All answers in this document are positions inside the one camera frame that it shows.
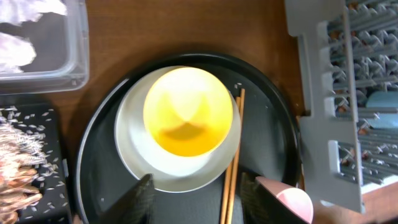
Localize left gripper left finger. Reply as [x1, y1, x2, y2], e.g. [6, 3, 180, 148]
[99, 174, 155, 224]

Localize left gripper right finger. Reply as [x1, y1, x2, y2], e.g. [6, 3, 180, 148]
[239, 172, 306, 224]

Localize pink cup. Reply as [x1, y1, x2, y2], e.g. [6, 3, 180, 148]
[256, 176, 314, 223]

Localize yellow bowl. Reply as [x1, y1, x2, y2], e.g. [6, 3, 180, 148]
[143, 67, 233, 157]

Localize food scraps with rice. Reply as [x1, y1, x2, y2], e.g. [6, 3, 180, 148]
[1, 124, 45, 223]

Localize white napkin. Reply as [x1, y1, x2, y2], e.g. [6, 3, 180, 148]
[1, 0, 67, 73]

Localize light blue cup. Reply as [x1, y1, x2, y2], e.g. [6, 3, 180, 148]
[366, 91, 397, 129]

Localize grey dishwasher rack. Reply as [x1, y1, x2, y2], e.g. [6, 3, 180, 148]
[285, 0, 397, 213]

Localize wooden chopstick left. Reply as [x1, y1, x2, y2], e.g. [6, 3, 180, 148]
[219, 96, 242, 224]

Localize wooden chopstick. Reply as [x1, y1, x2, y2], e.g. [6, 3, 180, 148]
[225, 88, 246, 224]
[219, 96, 242, 224]

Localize grey plate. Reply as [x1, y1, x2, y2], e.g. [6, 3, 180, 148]
[114, 66, 241, 193]

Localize round black serving tray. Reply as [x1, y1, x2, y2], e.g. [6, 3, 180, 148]
[74, 52, 300, 223]

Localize wooden chopstick right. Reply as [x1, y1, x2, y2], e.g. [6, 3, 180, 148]
[225, 88, 246, 224]

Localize black rectangular tray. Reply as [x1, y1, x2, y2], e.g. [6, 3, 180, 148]
[1, 104, 73, 223]

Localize clear plastic bin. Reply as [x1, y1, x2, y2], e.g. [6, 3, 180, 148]
[1, 0, 90, 95]

